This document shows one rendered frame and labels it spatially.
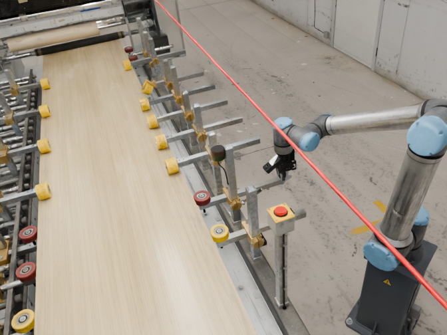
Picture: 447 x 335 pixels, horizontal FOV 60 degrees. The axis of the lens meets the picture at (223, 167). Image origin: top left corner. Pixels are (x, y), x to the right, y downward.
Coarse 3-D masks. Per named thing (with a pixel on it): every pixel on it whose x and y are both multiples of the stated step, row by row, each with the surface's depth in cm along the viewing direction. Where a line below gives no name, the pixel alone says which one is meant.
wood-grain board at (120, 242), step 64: (64, 64) 342; (64, 128) 252; (128, 128) 244; (64, 192) 200; (128, 192) 194; (64, 256) 165; (128, 256) 162; (192, 256) 158; (64, 320) 141; (128, 320) 138; (192, 320) 136
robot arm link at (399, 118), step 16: (368, 112) 158; (384, 112) 151; (400, 112) 145; (416, 112) 139; (320, 128) 174; (336, 128) 169; (352, 128) 163; (368, 128) 157; (384, 128) 152; (400, 128) 147
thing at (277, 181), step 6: (270, 180) 197; (276, 180) 197; (258, 186) 195; (264, 186) 196; (270, 186) 197; (240, 192) 192; (216, 198) 191; (222, 198) 190; (210, 204) 190; (216, 204) 191
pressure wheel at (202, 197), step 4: (196, 192) 188; (200, 192) 188; (204, 192) 188; (208, 192) 188; (196, 196) 186; (200, 196) 186; (204, 196) 186; (208, 196) 185; (196, 200) 184; (200, 200) 184; (204, 200) 184; (208, 200) 185; (196, 204) 186; (200, 204) 185; (204, 204) 185; (204, 212) 192
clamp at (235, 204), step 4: (224, 188) 194; (224, 192) 193; (228, 196) 189; (228, 200) 190; (232, 200) 187; (236, 200) 187; (232, 204) 186; (236, 204) 186; (240, 204) 187; (232, 208) 187; (236, 208) 187
